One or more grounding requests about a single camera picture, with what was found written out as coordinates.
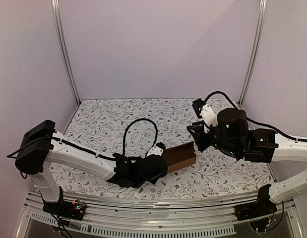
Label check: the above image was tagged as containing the brown cardboard box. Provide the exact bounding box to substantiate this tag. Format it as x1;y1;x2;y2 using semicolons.
162;142;196;173

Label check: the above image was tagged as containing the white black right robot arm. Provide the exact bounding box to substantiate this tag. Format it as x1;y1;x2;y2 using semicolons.
187;106;307;163

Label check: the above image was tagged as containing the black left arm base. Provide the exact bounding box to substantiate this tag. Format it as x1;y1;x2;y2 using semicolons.
43;199;86;221

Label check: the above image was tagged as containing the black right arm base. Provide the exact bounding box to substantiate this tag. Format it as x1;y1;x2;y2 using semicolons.
234;200;277;221

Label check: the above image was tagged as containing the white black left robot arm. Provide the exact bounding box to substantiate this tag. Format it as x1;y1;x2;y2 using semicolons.
7;120;168;215

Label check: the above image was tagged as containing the floral patterned table mat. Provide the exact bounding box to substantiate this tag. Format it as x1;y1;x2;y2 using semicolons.
50;99;273;200

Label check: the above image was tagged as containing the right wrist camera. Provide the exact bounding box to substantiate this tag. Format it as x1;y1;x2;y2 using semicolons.
192;99;218;133

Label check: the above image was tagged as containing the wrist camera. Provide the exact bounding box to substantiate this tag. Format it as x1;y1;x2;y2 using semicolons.
146;142;166;156
192;99;218;133

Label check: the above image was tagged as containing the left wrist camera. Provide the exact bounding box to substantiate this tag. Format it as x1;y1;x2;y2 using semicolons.
146;142;166;156

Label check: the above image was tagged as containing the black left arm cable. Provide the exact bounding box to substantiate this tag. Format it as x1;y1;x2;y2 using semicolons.
122;118;159;157

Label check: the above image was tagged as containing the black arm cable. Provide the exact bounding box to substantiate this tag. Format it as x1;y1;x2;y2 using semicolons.
204;91;307;143
122;118;159;157

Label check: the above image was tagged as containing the aluminium front rail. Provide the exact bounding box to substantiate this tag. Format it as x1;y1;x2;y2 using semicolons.
15;193;305;238

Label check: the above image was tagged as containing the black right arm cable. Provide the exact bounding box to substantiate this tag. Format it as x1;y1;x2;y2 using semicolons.
204;91;307;143

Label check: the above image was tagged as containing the right aluminium frame post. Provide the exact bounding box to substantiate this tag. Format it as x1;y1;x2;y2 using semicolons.
238;0;267;106

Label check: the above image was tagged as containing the aluminium frame post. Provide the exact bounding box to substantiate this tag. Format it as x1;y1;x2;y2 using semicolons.
51;0;81;106
238;0;267;106

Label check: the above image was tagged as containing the left aluminium frame post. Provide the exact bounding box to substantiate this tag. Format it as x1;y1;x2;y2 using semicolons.
51;0;81;106

